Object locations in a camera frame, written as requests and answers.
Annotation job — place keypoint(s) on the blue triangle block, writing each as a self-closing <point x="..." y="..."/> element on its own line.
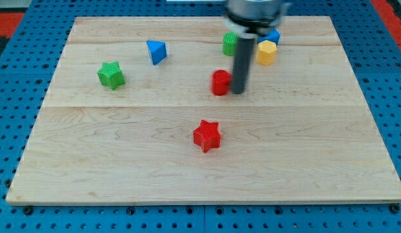
<point x="157" y="51"/>

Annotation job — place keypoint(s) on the light wooden board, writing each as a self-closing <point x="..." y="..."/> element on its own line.
<point x="129" y="119"/>

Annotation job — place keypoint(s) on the yellow hexagon block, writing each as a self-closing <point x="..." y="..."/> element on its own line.
<point x="266" y="52"/>

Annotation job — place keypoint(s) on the green star block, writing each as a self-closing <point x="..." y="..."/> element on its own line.
<point x="111" y="75"/>

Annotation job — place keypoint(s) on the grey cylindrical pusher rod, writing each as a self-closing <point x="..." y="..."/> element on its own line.
<point x="245" y="46"/>

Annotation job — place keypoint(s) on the green cylinder block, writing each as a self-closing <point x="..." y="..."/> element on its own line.
<point x="229" y="43"/>

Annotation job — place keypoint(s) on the red cylinder block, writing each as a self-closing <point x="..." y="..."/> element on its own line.
<point x="220" y="82"/>

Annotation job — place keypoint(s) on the red star block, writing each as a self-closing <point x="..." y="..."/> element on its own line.
<point x="207" y="135"/>

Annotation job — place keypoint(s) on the blue cube block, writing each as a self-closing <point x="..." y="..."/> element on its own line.
<point x="273" y="36"/>

